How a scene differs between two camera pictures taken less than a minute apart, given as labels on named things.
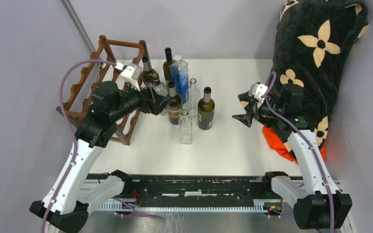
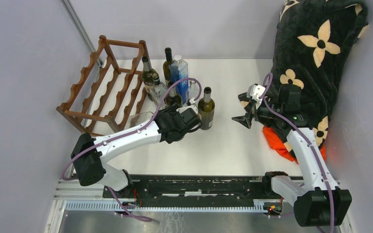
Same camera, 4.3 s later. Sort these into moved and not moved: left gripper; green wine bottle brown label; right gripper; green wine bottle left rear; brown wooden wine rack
Moved: left gripper
Not moved: green wine bottle brown label; brown wooden wine rack; green wine bottle left rear; right gripper
